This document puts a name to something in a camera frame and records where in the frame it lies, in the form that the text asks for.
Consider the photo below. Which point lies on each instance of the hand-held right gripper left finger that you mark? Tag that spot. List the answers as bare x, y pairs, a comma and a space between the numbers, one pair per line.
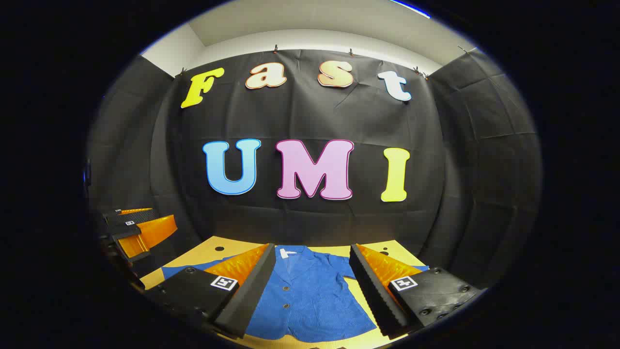
249, 291

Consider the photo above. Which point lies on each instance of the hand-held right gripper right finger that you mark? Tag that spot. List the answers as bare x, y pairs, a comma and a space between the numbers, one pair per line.
375, 291

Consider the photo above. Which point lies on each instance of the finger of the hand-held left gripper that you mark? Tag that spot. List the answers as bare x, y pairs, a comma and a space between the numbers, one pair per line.
138, 216
127, 231

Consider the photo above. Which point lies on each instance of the black backdrop cloth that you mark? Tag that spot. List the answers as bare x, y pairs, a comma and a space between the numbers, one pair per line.
300, 116

